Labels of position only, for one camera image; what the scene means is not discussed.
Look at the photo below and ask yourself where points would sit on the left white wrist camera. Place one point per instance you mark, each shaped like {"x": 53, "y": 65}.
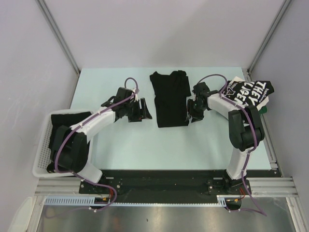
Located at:
{"x": 135, "y": 94}

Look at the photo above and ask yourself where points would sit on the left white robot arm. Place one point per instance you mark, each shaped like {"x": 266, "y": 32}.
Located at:
{"x": 91, "y": 126}

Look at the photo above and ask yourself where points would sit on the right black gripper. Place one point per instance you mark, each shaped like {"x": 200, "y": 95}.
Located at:
{"x": 196, "y": 116}

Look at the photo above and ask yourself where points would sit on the aluminium frame rail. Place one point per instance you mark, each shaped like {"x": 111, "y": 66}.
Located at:
{"x": 261, "y": 187}

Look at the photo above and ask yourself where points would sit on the black folded lettered t shirt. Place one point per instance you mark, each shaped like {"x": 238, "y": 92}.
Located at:
{"x": 251, "y": 93}

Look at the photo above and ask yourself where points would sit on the green folded t shirt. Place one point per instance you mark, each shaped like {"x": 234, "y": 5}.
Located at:
{"x": 263, "y": 110}

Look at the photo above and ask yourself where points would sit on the white slotted cable duct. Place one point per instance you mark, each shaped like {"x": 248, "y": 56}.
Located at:
{"x": 100, "y": 202}

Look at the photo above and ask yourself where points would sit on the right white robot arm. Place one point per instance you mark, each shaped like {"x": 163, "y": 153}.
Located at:
{"x": 244, "y": 125}

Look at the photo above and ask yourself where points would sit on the black clothes in basket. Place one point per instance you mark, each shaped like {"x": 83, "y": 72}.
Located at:
{"x": 60, "y": 120}

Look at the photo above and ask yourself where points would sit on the white plastic laundry basket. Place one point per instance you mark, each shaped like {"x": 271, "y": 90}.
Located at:
{"x": 42, "y": 158}

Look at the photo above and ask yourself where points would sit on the black graphic t shirt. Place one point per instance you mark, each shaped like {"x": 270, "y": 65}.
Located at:
{"x": 171, "y": 93}

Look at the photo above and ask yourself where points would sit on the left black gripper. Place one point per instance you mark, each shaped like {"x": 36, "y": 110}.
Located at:
{"x": 142, "y": 113}

